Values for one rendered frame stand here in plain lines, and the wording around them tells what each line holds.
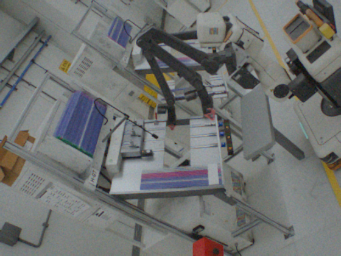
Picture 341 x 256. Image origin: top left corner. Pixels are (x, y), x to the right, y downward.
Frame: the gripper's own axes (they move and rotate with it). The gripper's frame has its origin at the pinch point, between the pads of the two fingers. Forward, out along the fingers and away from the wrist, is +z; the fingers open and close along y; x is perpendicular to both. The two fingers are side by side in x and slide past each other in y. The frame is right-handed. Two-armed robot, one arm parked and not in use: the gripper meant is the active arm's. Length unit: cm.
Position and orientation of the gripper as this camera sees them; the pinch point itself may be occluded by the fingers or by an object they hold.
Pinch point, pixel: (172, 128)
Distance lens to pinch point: 245.6
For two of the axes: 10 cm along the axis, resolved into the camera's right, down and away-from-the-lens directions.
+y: -0.2, 6.3, -7.8
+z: 0.4, 7.8, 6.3
